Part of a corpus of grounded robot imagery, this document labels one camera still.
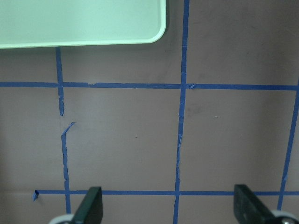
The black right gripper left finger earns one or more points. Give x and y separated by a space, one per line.
90 210

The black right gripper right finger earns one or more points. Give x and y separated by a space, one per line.
248 209

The mint green plastic tray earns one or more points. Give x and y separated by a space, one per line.
51 23

